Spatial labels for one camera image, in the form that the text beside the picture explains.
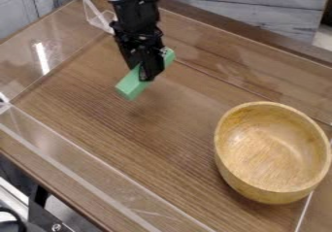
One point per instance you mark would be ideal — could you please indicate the green rectangular block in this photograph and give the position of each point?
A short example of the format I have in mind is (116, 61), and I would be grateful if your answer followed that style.
(131, 86)

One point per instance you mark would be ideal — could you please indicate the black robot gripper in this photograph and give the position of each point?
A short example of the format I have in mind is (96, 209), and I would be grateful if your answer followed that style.
(137, 33)

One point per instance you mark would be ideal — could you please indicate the brown wooden bowl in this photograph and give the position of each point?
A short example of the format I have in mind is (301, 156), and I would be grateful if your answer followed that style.
(272, 152)

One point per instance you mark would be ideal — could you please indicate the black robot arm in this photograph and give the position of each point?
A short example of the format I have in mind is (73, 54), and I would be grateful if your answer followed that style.
(139, 36)

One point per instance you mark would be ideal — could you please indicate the clear acrylic corner bracket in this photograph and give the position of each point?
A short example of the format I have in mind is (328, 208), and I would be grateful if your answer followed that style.
(97, 18)

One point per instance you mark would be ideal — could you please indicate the black table leg bracket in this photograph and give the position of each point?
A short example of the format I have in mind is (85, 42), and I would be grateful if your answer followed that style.
(37, 214)

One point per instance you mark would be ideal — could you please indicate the clear acrylic tray wall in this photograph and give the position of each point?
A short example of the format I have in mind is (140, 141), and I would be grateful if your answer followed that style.
(107, 196)

